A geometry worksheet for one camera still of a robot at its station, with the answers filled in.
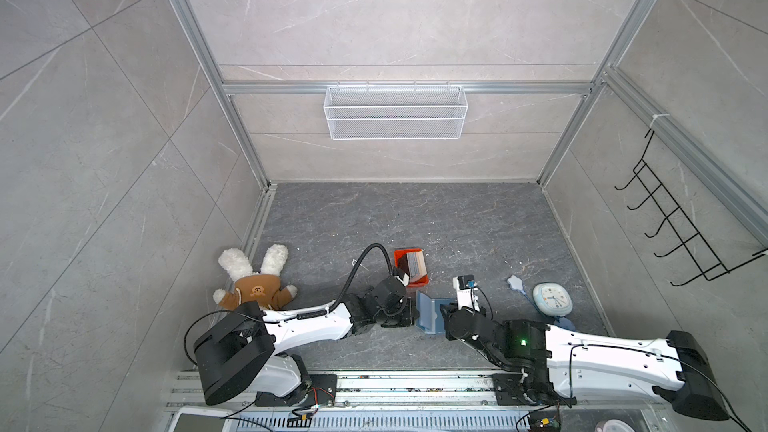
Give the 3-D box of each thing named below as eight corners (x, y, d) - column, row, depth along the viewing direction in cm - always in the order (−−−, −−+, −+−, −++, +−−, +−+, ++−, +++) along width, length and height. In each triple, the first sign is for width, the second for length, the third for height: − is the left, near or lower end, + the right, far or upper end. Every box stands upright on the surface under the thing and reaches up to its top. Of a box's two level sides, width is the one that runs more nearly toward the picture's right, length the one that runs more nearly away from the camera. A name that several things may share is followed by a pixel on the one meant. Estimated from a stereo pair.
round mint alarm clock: (538, 317, 88) (543, 313, 85) (529, 287, 94) (533, 282, 91) (572, 317, 88) (578, 313, 85) (560, 287, 94) (565, 282, 91)
